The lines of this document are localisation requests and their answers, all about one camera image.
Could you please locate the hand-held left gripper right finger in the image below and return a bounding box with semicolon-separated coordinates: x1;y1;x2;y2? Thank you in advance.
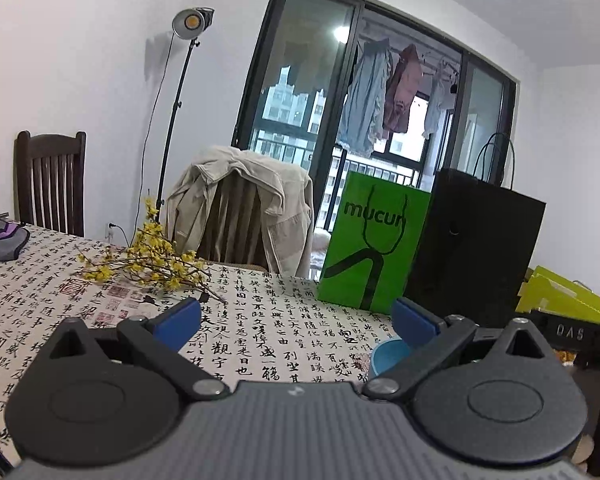
362;296;548;402

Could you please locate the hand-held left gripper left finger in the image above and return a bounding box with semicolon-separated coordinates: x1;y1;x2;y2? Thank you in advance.
42;297;231;402

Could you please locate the blue bowl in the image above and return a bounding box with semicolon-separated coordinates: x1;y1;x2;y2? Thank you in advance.
370;338;411;378

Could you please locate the yellow-green snack box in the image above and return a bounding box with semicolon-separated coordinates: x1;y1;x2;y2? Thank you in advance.
515;266;600;316

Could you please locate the green paper bag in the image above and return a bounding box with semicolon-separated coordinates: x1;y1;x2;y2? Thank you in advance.
318;171;432;313

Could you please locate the yellow flower branch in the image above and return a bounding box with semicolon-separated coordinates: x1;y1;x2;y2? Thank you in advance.
77;197;228;303

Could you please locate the calligraphy printed tablecloth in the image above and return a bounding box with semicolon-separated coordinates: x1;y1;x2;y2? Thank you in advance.
0;222;416;476

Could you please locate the black paper bag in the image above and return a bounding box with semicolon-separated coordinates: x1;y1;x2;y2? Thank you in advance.
405;132;547;331

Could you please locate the wooden chair tan seat cushion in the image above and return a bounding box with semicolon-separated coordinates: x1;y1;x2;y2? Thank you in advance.
197;177;271;268

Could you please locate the beige jacket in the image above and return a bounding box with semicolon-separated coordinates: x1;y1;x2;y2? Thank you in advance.
166;146;314;278

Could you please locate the dark wooden slat chair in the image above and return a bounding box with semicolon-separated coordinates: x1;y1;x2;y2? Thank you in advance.
14;131;87;237

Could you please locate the grey purple pouch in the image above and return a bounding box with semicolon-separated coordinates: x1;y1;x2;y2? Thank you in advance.
0;207;31;261

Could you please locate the hanging white garment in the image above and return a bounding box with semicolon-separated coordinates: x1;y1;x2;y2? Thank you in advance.
422;75;446;138

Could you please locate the hanging light blue garment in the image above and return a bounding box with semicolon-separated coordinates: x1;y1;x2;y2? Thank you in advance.
337;40;393;158

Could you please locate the hanging pink garment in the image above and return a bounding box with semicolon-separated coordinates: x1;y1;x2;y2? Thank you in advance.
382;45;423;133

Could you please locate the black framed glass door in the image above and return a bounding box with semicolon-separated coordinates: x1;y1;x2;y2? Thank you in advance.
232;0;518;281

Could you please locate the black studio light stand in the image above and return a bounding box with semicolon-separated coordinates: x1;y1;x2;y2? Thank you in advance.
155;6;216;211

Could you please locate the black power cable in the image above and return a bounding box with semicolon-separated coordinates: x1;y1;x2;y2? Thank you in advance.
142;35;173;211

